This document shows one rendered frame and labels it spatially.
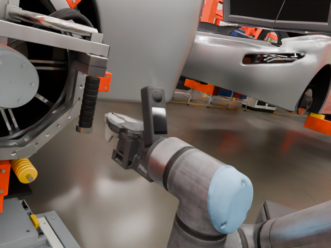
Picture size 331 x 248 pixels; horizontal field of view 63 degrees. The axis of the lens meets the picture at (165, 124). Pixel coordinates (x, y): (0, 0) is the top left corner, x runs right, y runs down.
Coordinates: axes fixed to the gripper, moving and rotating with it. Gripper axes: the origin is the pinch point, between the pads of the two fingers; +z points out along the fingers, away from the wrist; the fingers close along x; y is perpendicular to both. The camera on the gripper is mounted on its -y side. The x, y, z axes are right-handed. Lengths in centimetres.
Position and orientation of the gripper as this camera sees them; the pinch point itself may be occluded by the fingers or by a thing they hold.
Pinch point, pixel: (110, 113)
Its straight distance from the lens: 64.4
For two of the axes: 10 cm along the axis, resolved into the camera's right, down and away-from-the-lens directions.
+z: -6.7, -3.4, 6.6
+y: -2.3, 9.4, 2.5
